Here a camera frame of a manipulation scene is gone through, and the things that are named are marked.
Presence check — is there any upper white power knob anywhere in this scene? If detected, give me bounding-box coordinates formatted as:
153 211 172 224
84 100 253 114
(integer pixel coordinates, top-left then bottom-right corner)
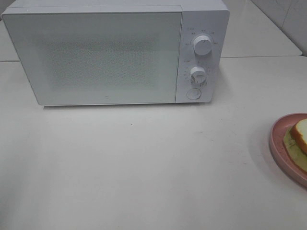
192 34 213 56

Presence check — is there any white timer knob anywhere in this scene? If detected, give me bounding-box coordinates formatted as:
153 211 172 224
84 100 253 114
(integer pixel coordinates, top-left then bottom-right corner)
190 66 207 84

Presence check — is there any white microwave oven body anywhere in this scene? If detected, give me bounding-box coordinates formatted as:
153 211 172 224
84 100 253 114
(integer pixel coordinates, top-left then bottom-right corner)
1 0 230 105

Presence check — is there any white microwave door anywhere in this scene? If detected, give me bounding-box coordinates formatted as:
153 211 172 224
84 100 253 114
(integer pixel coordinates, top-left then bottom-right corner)
4 12 181 106

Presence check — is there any round white door button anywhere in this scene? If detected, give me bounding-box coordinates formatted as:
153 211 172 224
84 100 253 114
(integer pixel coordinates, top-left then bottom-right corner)
187 88 201 100

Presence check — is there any pink round plate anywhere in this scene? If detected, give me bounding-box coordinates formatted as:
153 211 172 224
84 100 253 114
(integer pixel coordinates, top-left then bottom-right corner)
269 113 307 188

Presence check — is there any white bread sandwich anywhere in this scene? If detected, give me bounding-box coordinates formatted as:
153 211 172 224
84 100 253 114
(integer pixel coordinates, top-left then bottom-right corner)
283 119 307 172

